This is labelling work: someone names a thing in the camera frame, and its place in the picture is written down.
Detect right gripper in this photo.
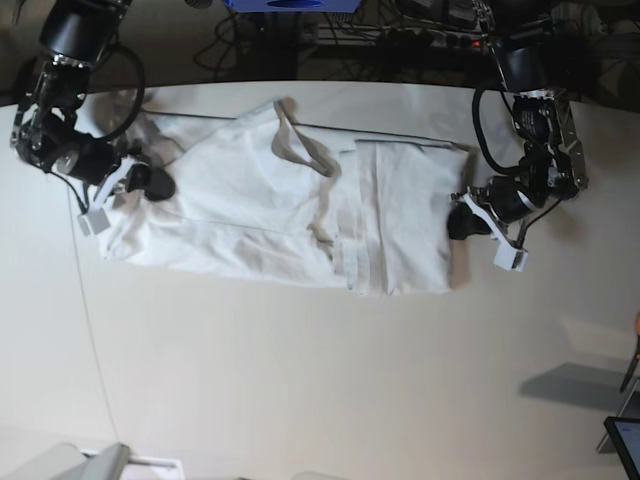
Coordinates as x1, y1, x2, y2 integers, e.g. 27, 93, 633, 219
54, 147, 150, 218

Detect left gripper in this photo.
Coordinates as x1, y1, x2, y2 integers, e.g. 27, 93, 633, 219
447, 177, 538, 249

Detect white T-shirt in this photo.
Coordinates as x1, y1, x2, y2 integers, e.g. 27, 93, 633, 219
98, 99, 469, 296

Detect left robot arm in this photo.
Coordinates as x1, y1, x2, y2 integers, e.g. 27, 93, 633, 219
315, 1, 587, 249

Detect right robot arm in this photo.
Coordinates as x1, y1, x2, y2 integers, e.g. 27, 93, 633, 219
10, 1, 172, 201

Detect blue box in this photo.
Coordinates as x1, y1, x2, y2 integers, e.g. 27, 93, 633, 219
225, 0, 360, 13

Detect black power strip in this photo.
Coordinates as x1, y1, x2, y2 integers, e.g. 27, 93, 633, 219
301, 24, 489, 55

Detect grey monitor stand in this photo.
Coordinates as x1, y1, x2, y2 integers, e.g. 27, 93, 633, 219
595, 379, 640, 454

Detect computer monitor screen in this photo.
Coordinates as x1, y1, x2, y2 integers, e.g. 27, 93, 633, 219
604, 416, 639, 480

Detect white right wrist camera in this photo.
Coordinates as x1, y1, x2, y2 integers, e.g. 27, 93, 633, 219
77, 209, 110, 236

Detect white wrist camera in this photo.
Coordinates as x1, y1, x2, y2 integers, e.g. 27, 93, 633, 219
494, 242, 528, 272
77, 209, 110, 236

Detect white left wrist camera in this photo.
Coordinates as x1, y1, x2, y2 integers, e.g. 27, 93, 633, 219
494, 242, 528, 272

